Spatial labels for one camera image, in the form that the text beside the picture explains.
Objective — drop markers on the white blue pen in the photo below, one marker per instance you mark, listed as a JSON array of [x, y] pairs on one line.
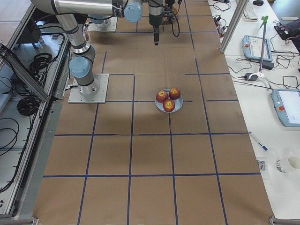
[[259, 142]]

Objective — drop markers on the red apple front of plate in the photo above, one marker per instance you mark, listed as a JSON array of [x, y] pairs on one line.
[[169, 105]]

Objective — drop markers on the aluminium frame rail left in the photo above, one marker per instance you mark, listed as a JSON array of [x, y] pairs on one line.
[[22, 72]]

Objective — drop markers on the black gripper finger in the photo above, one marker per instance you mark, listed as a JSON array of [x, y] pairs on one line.
[[156, 34]]

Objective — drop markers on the red yellow apple on plate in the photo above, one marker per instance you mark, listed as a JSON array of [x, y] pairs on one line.
[[174, 93]]

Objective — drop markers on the white mug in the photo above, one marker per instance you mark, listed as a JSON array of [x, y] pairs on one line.
[[290, 163]]

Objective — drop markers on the white keyboard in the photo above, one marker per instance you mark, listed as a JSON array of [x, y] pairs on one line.
[[250, 14]]

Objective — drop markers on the blue teach pendant near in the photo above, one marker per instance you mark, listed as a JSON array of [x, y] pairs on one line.
[[287, 106]]

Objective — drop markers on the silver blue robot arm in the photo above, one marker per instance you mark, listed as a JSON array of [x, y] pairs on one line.
[[100, 20], [65, 11]]

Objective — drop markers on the black power adapter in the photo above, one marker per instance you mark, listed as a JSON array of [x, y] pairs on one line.
[[267, 65]]

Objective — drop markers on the black computer mouse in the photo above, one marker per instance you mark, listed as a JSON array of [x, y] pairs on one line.
[[258, 2]]

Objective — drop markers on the aluminium frame post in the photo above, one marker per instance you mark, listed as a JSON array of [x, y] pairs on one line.
[[233, 24]]

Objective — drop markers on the grey rod with green clip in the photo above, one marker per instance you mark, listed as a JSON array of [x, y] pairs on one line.
[[264, 25]]

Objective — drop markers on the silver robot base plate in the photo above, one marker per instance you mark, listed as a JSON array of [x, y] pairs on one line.
[[94, 93]]

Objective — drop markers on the blue teach pendant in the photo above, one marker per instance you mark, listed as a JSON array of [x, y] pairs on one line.
[[252, 47], [287, 106]]

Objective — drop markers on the blue teach pendant far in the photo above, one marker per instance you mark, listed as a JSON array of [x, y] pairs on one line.
[[252, 47]]

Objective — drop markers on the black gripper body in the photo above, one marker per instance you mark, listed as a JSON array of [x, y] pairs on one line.
[[155, 19]]

